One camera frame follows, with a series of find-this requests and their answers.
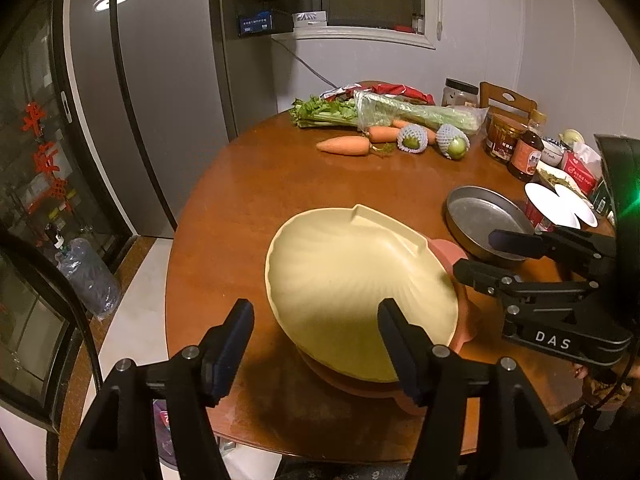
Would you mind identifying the yellow shell-shaped plate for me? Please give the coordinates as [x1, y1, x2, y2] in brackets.
[265, 204, 461, 382]

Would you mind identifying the black cable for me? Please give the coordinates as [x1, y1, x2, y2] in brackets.
[272, 35, 336, 89]

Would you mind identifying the green bottle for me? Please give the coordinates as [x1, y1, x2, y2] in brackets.
[592, 177, 618, 221]

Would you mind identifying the white dish of pickled vegetables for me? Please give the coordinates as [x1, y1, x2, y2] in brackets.
[535, 166, 596, 201]

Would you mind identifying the red cup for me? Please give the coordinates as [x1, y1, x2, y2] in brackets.
[524, 199, 558, 233]

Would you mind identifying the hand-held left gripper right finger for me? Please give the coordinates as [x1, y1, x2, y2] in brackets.
[377, 298, 581, 480]

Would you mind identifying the red snack bag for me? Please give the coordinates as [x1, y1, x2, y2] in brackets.
[320, 81, 436, 106]

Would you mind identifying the glass jar with dark lid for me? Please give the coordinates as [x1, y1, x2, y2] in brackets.
[441, 78, 481, 110]

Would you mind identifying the large carrot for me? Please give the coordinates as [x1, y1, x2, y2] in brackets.
[316, 135, 372, 157]

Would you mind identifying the pink plate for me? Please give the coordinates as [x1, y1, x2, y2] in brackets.
[297, 239, 473, 416]

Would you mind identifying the brown sauce bottle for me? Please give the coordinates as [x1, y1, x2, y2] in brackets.
[507, 109, 546, 183]

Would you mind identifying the clear water jug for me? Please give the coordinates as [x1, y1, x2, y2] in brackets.
[54, 237, 121, 319]

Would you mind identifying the white round plate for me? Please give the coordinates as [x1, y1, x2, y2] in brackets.
[524, 182, 583, 228]
[554, 185, 599, 229]

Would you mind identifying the white box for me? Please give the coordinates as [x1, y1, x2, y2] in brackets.
[292, 10, 329, 29]

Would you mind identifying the leafy celery bunch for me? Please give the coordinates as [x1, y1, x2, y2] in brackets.
[290, 97, 361, 129]

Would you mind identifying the grey refrigerator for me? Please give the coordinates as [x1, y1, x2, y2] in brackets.
[52, 0, 278, 239]

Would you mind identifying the red tissue pack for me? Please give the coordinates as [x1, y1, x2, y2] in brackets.
[559, 142, 603, 194]

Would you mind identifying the round metal pan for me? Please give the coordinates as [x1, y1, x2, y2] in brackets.
[445, 185, 536, 267]

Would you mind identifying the white bowl with black print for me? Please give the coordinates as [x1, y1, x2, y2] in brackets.
[540, 144, 568, 169]

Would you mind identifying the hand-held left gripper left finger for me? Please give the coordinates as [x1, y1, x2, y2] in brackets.
[60, 299, 256, 480]

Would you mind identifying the blue box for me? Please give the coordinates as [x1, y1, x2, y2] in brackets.
[237, 10, 293, 38]

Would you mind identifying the celery in plastic bag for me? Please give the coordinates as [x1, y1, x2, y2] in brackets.
[354, 90, 488, 136]

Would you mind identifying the wooden chair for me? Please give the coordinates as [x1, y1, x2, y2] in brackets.
[479, 81, 538, 122]

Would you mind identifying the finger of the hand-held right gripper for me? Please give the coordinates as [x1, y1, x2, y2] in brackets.
[452, 257, 602, 307]
[487, 227, 619, 282]

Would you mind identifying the glass door with red decoration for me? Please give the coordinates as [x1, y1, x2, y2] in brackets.
[0, 0, 136, 431]

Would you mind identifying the green fruit in foam net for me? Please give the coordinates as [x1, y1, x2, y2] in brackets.
[397, 123, 430, 154]
[436, 124, 471, 161]

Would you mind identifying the red sauce jar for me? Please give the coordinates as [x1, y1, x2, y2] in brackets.
[484, 112, 531, 162]

